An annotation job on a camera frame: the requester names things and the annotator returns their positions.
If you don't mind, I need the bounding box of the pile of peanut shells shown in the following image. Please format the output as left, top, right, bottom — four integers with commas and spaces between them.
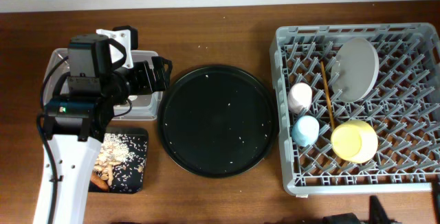
93, 133, 145, 188

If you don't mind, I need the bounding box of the orange carrot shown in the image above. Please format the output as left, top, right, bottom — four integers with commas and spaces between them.
90, 172, 109, 192

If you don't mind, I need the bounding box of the pink cup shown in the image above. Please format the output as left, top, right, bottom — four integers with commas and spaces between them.
287, 82, 313, 114

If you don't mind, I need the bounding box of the blue cup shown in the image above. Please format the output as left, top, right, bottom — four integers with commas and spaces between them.
291, 115, 320, 147

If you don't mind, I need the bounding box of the wooden chopstick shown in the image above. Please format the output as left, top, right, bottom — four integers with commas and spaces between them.
320, 61, 336, 131

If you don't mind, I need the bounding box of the grey plate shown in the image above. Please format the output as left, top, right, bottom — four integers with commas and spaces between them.
331, 38, 379, 102

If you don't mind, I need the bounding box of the yellow bowl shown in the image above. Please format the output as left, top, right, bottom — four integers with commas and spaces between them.
331, 120, 378, 164

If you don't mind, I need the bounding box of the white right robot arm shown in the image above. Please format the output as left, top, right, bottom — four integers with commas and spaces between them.
322, 182, 439, 224

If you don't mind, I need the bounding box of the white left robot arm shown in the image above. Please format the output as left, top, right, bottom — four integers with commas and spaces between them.
33, 56, 173, 223

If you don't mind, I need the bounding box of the grey dishwasher rack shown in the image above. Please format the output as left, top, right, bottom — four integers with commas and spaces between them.
269, 23, 439, 197

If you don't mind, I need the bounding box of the clear plastic bin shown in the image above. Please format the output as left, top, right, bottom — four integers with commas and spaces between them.
43, 48, 162, 121

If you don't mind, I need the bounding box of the round black tray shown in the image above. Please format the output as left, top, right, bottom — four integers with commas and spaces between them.
157, 65, 278, 179

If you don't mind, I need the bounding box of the black rectangular tray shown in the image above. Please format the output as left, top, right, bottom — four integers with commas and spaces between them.
89, 126, 149, 194

